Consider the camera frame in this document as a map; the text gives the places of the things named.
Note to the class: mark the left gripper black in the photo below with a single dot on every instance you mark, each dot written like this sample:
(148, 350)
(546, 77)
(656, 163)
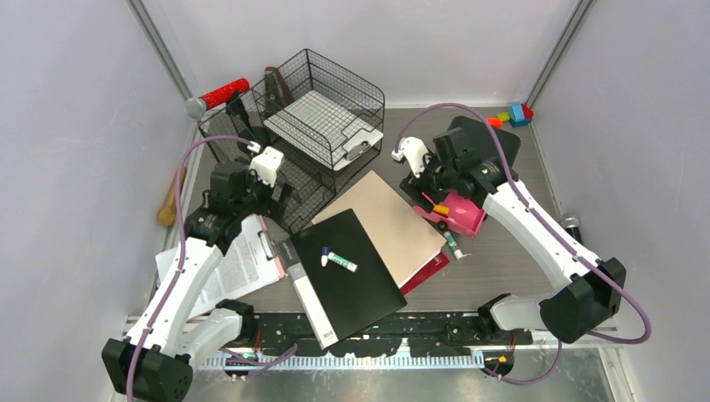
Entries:
(270, 206)

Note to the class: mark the pink clipboard with paper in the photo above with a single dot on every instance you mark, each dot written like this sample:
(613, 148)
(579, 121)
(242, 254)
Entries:
(249, 265)

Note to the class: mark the brown object behind organizer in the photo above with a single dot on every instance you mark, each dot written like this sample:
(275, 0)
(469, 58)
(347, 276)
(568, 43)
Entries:
(277, 93)

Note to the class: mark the black clip file folder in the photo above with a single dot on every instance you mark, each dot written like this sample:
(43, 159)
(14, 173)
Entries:
(338, 302)

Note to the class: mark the yellow marker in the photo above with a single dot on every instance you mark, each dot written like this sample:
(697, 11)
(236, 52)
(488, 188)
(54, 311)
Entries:
(442, 211)

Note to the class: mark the beige folder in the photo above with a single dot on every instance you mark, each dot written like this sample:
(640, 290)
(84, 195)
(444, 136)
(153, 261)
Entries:
(404, 240)

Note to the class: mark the black pink drawer cabinet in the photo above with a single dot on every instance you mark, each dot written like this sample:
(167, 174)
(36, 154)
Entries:
(477, 136)

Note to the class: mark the black wire mesh organizer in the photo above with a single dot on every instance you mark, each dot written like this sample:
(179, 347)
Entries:
(315, 185)

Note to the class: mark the pink drawer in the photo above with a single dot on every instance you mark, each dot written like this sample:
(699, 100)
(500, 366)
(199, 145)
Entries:
(465, 217)

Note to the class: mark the colourful toy blocks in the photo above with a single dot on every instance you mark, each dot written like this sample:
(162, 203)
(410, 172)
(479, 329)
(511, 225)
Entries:
(517, 114)

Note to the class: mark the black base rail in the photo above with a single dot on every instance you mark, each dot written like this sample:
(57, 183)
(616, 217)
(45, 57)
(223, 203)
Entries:
(426, 334)

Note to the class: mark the red notebook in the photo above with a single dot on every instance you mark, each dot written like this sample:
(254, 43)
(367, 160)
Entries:
(431, 267)

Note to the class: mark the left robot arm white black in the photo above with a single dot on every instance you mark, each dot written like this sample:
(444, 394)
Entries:
(224, 253)

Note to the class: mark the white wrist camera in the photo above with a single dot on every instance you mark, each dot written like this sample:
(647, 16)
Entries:
(266, 165)
(413, 151)

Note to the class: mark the black stand in organizer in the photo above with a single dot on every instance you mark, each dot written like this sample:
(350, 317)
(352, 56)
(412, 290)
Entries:
(240, 118)

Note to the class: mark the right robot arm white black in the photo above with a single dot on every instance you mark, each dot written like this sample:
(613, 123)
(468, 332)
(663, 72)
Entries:
(473, 162)

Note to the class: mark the wooden stick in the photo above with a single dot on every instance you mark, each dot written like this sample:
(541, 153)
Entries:
(167, 213)

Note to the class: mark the black microphone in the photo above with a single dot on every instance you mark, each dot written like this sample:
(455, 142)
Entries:
(571, 223)

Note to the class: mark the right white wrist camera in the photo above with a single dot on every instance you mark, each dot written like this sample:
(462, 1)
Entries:
(413, 151)

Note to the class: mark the red glitter microphone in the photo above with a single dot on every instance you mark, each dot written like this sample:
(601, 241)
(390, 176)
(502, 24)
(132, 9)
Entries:
(196, 107)

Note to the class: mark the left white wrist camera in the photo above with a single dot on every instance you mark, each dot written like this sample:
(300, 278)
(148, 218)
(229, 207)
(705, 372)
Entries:
(266, 165)

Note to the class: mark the green white glue stick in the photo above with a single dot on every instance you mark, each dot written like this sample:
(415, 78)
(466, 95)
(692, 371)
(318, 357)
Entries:
(343, 262)

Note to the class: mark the green white correction pen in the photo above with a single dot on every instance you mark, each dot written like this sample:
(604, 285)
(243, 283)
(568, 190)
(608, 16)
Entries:
(454, 247)

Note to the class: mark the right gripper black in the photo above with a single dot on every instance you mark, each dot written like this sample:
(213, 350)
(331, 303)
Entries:
(414, 187)

